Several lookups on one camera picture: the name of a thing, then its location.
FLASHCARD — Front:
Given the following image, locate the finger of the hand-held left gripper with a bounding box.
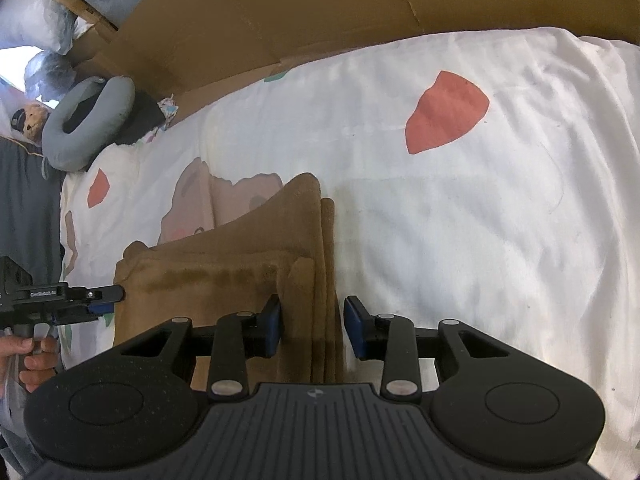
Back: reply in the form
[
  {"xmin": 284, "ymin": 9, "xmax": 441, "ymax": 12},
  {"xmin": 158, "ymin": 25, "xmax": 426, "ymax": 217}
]
[
  {"xmin": 52, "ymin": 300, "xmax": 115, "ymax": 326},
  {"xmin": 65, "ymin": 284, "xmax": 126, "ymax": 306}
]

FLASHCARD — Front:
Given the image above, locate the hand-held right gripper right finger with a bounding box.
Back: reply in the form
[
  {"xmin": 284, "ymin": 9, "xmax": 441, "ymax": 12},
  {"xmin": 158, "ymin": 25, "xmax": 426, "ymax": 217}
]
[{"xmin": 343, "ymin": 296, "xmax": 521, "ymax": 402}]

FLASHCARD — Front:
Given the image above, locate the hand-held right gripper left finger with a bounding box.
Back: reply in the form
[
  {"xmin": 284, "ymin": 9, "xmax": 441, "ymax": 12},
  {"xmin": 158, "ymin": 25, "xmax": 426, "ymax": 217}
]
[{"xmin": 120, "ymin": 294, "xmax": 286, "ymax": 402}]

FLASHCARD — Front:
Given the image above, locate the brown t-shirt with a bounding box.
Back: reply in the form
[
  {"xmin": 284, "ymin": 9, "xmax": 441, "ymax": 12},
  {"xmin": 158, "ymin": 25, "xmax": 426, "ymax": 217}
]
[{"xmin": 114, "ymin": 172, "xmax": 346, "ymax": 391}]

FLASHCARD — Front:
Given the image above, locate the person's left hand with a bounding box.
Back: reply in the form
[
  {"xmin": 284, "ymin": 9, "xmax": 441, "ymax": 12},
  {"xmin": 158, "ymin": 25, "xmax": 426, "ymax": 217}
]
[{"xmin": 0, "ymin": 335, "xmax": 60, "ymax": 394}]

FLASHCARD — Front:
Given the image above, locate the dark grey duvet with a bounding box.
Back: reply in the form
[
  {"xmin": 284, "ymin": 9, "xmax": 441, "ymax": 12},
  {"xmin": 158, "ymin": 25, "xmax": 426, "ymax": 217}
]
[{"xmin": 0, "ymin": 137, "xmax": 68, "ymax": 286}]

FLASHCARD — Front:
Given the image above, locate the white printed bed sheet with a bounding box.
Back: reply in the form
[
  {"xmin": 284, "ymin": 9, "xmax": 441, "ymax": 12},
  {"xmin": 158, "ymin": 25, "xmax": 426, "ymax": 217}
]
[{"xmin": 60, "ymin": 25, "xmax": 640, "ymax": 480}]

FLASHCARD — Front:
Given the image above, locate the brown plush toy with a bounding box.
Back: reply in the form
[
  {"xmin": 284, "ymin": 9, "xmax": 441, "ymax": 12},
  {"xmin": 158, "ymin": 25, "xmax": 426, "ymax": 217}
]
[{"xmin": 11, "ymin": 102, "xmax": 51, "ymax": 141}]

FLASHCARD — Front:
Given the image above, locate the black cloth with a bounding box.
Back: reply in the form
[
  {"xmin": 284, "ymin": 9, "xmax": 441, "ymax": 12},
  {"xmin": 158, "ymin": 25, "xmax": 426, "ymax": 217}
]
[{"xmin": 72, "ymin": 92, "xmax": 166, "ymax": 146}]

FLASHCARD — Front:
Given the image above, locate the grey neck pillow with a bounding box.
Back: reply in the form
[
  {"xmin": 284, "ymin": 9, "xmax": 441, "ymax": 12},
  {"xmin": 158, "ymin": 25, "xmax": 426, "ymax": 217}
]
[{"xmin": 41, "ymin": 76, "xmax": 137, "ymax": 173}]

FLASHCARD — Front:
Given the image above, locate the grey plastic bag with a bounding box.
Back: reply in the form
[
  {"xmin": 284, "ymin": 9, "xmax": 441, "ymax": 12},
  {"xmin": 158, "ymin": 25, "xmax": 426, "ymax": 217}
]
[{"xmin": 22, "ymin": 50, "xmax": 76, "ymax": 103}]

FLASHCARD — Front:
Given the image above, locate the white plastic bag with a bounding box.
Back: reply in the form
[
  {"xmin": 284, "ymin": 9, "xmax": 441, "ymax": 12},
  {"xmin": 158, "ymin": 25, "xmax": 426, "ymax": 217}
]
[{"xmin": 0, "ymin": 0, "xmax": 78, "ymax": 56}]

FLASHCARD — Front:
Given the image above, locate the flattened cardboard sheet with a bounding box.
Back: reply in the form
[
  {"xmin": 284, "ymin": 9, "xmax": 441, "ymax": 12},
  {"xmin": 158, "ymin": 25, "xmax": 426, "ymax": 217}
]
[{"xmin": 75, "ymin": 0, "xmax": 640, "ymax": 116}]

